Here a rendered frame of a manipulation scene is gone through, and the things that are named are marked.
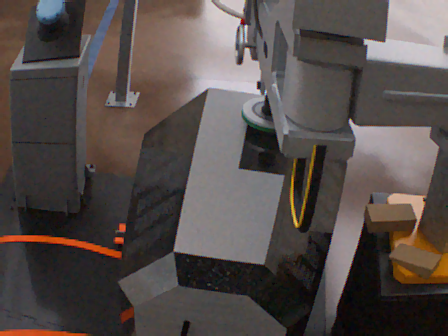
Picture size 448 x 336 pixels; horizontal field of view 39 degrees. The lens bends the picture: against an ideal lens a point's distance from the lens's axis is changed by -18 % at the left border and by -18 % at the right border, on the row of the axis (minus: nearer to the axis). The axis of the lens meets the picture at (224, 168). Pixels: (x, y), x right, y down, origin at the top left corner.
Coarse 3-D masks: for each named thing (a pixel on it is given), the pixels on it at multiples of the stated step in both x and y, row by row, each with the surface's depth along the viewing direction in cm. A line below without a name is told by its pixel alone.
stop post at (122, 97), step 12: (132, 0) 408; (132, 12) 413; (132, 24) 418; (120, 36) 423; (132, 36) 425; (120, 48) 428; (132, 48) 434; (120, 60) 433; (120, 72) 438; (120, 84) 443; (108, 96) 455; (120, 96) 448; (132, 96) 456
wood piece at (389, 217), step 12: (372, 204) 238; (384, 204) 238; (396, 204) 239; (408, 204) 239; (372, 216) 232; (384, 216) 232; (396, 216) 233; (408, 216) 233; (372, 228) 231; (384, 228) 232; (396, 228) 233; (408, 228) 233
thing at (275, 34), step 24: (264, 0) 227; (264, 24) 218; (288, 24) 175; (264, 48) 217; (312, 48) 168; (336, 48) 168; (360, 48) 168; (264, 72) 218; (288, 120) 187; (288, 144) 183; (312, 144) 184; (336, 144) 184
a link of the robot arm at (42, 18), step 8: (40, 0) 289; (48, 0) 285; (56, 0) 286; (64, 0) 295; (40, 8) 284; (48, 8) 285; (56, 8) 286; (64, 8) 292; (40, 16) 284; (48, 16) 285; (56, 16) 287; (64, 16) 300; (40, 24) 293; (48, 24) 291; (56, 24) 296
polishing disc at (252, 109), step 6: (246, 102) 269; (252, 102) 269; (258, 102) 270; (246, 108) 265; (252, 108) 265; (258, 108) 266; (246, 114) 261; (252, 114) 262; (258, 114) 262; (252, 120) 259; (258, 120) 259; (264, 120) 259; (270, 120) 259; (264, 126) 257; (270, 126) 257
